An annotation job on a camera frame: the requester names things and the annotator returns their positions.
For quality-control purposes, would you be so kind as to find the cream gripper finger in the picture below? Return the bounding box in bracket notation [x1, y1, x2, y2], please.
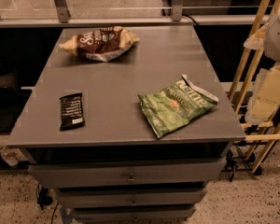
[245, 63, 280, 125]
[244, 23, 268, 50]

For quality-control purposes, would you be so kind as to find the brown chip bag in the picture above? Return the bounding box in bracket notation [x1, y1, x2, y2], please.
[59, 26, 140, 63]

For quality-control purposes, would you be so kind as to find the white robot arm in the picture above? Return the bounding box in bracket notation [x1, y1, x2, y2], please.
[244, 8, 280, 125]

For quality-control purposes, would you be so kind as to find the green jalapeno chip bag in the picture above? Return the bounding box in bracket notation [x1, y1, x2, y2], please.
[138, 75, 218, 138]

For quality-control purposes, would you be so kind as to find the grey drawer cabinet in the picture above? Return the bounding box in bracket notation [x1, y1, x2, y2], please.
[8, 26, 244, 212]

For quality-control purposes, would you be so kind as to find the bottom grey drawer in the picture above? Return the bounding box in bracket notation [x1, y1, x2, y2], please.
[72, 206, 195, 222]

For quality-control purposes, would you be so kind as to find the grey drawer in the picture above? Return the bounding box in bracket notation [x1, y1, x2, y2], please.
[28, 158, 225, 189]
[72, 206, 195, 222]
[57, 188, 206, 208]

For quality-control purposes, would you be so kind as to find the black snack bar wrapper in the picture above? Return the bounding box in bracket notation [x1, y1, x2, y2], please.
[60, 92, 85, 132]

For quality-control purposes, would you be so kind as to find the middle grey drawer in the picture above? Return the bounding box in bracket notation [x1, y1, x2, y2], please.
[57, 188, 206, 208]

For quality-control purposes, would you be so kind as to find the top grey drawer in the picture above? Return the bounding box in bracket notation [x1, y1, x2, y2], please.
[28, 158, 225, 189]

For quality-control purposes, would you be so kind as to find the black floor plug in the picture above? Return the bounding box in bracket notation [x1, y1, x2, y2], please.
[35, 184, 52, 209]

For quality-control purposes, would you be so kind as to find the wooden rack frame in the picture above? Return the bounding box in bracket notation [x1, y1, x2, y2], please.
[228, 0, 280, 175]

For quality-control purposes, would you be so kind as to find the black cable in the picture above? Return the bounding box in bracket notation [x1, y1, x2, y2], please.
[181, 13, 214, 61]

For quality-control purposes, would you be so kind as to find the metal window rail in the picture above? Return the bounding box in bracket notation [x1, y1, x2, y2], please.
[0, 0, 260, 28]

